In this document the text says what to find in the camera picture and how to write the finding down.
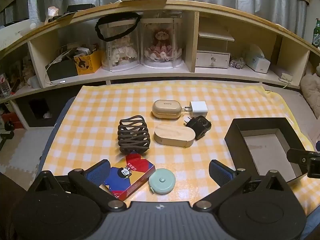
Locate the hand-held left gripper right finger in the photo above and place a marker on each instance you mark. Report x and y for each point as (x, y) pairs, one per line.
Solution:
(218, 173)

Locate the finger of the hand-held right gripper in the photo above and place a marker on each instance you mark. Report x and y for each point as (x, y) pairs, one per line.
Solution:
(298, 157)

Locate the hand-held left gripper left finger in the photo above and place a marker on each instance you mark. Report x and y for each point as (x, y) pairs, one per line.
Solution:
(98, 173)

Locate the colourful card box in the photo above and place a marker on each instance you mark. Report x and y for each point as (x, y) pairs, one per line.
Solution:
(137, 165)

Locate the black cardboard box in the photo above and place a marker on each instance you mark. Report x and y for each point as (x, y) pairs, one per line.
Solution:
(233, 135)

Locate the black charger plug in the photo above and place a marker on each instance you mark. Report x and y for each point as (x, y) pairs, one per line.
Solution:
(198, 126)

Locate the brown lattice hair claw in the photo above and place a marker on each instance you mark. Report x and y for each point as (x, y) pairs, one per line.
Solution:
(133, 135)

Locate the green round tape measure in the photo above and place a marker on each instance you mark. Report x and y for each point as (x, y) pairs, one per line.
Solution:
(162, 182)

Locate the oval wooden case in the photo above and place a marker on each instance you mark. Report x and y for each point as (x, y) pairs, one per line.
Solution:
(173, 135)

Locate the white charger plug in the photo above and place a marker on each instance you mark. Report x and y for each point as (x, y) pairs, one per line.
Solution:
(198, 108)

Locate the beige earbuds case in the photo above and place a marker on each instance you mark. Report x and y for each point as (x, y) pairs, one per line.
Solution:
(166, 108)

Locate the yellow checked mat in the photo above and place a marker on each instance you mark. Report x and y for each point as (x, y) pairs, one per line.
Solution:
(95, 120)

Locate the blue bed sheet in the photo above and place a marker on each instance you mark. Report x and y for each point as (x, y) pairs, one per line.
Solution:
(56, 130)

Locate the beige fluffy blanket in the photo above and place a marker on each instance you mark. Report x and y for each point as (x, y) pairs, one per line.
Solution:
(312, 90)

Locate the notebook with green ribbon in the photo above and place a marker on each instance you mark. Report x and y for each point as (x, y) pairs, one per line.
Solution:
(286, 76)

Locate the black cubby box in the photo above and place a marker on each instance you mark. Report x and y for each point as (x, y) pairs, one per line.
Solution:
(25, 112)

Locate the white tissue box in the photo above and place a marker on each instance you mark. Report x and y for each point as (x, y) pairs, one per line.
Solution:
(257, 62)

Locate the dark storage box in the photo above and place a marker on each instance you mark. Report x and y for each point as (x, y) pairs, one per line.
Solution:
(62, 71)

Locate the yellow cartoon box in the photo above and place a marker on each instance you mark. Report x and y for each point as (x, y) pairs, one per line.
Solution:
(87, 63)

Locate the clear case with cream doll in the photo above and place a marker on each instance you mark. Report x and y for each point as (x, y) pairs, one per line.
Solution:
(120, 62)

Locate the green glass bottle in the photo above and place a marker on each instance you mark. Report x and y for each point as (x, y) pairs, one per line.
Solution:
(317, 35)

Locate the cream dressed doll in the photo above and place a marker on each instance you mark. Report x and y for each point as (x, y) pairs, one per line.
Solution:
(122, 52)

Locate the clear plastic bottle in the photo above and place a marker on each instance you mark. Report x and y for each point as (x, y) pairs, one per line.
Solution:
(4, 86)

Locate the wooden shelf unit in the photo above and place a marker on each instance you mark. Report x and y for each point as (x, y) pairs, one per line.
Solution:
(190, 42)

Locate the pink dressed doll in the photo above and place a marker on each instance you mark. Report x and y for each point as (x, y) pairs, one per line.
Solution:
(162, 45)

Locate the clear case with pink doll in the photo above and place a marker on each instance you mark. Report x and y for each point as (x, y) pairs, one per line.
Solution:
(162, 22)

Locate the long white box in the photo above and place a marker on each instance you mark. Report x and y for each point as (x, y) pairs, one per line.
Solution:
(15, 33)

